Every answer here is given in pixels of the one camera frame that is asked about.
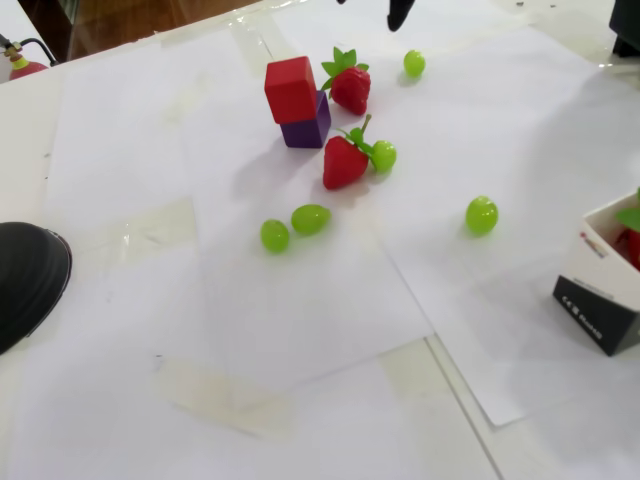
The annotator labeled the red plastic strawberry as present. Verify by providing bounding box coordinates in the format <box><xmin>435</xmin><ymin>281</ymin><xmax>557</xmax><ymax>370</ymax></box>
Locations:
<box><xmin>613</xmin><ymin>187</ymin><xmax>640</xmax><ymax>272</ymax></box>
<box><xmin>320</xmin><ymin>46</ymin><xmax>373</xmax><ymax>117</ymax></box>
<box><xmin>322</xmin><ymin>113</ymin><xmax>377</xmax><ymax>191</ymax></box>

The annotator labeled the green plastic grape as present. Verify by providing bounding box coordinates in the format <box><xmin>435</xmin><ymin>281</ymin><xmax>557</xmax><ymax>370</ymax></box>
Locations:
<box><xmin>465</xmin><ymin>195</ymin><xmax>500</xmax><ymax>237</ymax></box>
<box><xmin>402</xmin><ymin>48</ymin><xmax>427</xmax><ymax>79</ymax></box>
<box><xmin>372</xmin><ymin>139</ymin><xmax>399</xmax><ymax>174</ymax></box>
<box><xmin>259</xmin><ymin>218</ymin><xmax>291</xmax><ymax>254</ymax></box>
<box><xmin>290</xmin><ymin>203</ymin><xmax>333</xmax><ymax>236</ymax></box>

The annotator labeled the white and black cardboard box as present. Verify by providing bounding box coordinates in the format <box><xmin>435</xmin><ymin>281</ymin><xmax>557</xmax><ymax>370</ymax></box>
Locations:
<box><xmin>552</xmin><ymin>190</ymin><xmax>640</xmax><ymax>358</ymax></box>

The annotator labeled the yellowed tape strip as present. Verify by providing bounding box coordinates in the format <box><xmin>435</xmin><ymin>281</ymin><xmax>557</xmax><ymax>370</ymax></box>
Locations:
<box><xmin>152</xmin><ymin>355</ymin><xmax>295</xmax><ymax>440</ymax></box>
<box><xmin>377</xmin><ymin>335</ymin><xmax>454</xmax><ymax>401</ymax></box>
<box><xmin>227</xmin><ymin>12</ymin><xmax>284</xmax><ymax>69</ymax></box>
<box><xmin>97</xmin><ymin>195</ymin><xmax>200</xmax><ymax>274</ymax></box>

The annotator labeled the red wooden cube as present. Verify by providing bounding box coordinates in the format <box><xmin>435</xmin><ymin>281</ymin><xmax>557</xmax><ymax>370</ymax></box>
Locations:
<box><xmin>263</xmin><ymin>55</ymin><xmax>318</xmax><ymax>125</ymax></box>

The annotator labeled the white paper sheet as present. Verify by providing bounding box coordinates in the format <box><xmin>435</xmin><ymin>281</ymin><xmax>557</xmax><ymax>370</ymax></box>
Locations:
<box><xmin>267</xmin><ymin>4</ymin><xmax>640</xmax><ymax>428</ymax></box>
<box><xmin>174</xmin><ymin>74</ymin><xmax>435</xmax><ymax>410</ymax></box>

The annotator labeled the purple wooden cube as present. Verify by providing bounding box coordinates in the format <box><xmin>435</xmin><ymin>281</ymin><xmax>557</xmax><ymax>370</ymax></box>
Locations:
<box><xmin>279</xmin><ymin>89</ymin><xmax>333</xmax><ymax>150</ymax></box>

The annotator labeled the dark wooden furniture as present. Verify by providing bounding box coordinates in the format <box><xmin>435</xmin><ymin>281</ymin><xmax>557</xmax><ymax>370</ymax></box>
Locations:
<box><xmin>17</xmin><ymin>0</ymin><xmax>84</xmax><ymax>64</ymax></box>

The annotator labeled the red fire extinguisher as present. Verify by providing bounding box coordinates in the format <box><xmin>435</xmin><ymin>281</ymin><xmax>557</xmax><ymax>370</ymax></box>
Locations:
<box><xmin>0</xmin><ymin>35</ymin><xmax>61</xmax><ymax>84</ymax></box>

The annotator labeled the black round base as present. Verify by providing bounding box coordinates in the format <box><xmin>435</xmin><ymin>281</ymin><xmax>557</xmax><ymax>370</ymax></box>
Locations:
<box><xmin>0</xmin><ymin>221</ymin><xmax>74</xmax><ymax>357</ymax></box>

